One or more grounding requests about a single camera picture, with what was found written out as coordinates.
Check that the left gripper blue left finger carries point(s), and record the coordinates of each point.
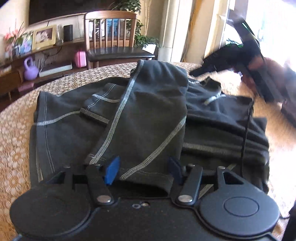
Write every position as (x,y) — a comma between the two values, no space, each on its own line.
(111,169)

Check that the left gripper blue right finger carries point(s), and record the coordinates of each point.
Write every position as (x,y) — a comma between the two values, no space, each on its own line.
(176,170)

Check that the black garment white stitching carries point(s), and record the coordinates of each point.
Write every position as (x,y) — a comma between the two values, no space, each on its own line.
(156,114)

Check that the right hand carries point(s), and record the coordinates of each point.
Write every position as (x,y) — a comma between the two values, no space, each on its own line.
(283,77)

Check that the white standing air conditioner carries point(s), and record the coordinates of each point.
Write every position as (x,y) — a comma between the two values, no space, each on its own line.
(174,28)

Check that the lace patterned tablecloth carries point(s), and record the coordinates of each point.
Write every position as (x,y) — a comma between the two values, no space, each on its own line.
(17,119)

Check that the green potted tree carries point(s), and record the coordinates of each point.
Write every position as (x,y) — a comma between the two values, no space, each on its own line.
(134,6)

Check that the pink container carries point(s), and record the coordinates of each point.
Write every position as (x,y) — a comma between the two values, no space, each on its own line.
(80,59)

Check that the white flat box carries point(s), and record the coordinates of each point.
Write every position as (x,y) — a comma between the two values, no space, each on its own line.
(55,68)

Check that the purple kettlebell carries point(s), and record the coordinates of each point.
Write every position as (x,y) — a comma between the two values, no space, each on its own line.
(31,71)

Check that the wooden tv console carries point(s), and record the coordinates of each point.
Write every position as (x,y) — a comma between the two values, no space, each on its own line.
(39,66)

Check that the black speaker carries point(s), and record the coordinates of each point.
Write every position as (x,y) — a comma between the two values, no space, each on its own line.
(68,33)

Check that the framed photo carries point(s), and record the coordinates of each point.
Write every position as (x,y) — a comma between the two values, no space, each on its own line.
(44,37)

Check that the pink flower plant pot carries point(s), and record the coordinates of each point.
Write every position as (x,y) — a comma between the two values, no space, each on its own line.
(17,43)

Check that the black wall television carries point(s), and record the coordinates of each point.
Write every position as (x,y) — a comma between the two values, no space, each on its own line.
(41,10)

